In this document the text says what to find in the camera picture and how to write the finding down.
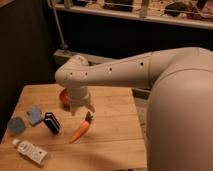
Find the light blue square sponge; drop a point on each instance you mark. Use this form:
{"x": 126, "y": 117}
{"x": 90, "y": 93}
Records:
{"x": 34, "y": 115}

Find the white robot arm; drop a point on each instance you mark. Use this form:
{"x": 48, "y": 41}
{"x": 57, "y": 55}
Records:
{"x": 179, "y": 124}

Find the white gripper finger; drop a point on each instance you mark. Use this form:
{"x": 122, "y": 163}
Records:
{"x": 90, "y": 107}
{"x": 73, "y": 110}

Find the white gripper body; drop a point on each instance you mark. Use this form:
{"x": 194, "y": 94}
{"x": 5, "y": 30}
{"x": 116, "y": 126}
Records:
{"x": 79, "y": 96}

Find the blue round sponge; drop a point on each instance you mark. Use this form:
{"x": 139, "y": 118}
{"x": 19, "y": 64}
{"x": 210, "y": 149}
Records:
{"x": 16, "y": 125}

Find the red bowl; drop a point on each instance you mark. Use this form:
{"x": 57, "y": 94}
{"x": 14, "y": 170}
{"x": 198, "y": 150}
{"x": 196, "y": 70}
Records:
{"x": 64, "y": 98}

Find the white tube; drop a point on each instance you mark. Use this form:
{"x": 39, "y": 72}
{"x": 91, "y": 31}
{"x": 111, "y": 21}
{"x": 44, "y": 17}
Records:
{"x": 31, "y": 151}

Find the orange toy carrot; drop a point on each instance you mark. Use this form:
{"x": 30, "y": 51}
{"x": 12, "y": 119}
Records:
{"x": 82, "y": 129}

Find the black striped eraser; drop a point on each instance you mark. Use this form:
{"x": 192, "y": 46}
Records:
{"x": 52, "y": 123}

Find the metal pole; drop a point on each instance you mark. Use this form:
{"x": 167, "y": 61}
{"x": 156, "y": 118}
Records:
{"x": 64, "y": 46}

